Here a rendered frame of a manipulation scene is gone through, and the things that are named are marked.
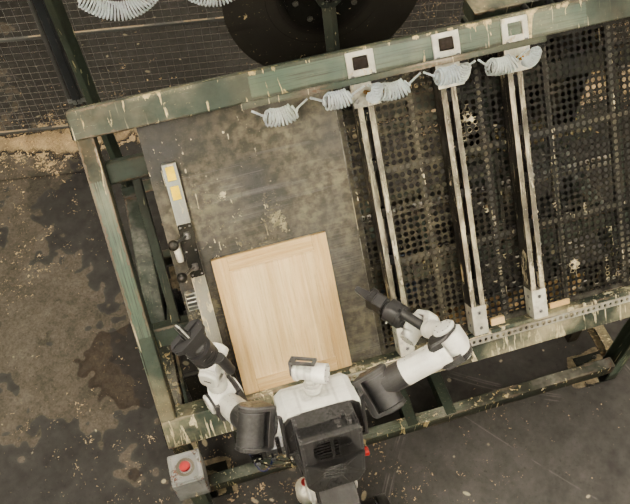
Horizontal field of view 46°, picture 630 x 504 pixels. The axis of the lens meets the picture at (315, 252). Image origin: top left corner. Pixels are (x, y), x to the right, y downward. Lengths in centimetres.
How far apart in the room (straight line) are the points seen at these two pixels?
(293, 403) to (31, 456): 195
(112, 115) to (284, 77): 58
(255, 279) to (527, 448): 177
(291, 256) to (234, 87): 66
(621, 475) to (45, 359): 299
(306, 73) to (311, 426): 117
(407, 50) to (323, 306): 100
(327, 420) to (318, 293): 66
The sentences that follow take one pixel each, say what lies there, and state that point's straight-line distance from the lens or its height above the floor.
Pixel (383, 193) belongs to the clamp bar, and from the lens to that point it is 276.
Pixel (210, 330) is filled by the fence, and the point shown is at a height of 115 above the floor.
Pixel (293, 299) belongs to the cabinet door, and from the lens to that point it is 284.
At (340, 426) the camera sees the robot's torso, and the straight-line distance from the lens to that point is 234.
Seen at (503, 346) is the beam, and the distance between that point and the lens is 317.
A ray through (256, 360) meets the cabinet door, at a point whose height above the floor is 99.
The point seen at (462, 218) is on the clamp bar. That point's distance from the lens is 289.
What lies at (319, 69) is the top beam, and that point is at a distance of 261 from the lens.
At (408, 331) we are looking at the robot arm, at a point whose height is 127.
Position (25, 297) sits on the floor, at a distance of 455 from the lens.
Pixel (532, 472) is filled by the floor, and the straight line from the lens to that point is 389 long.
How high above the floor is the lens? 359
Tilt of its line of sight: 55 degrees down
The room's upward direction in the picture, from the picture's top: 3 degrees counter-clockwise
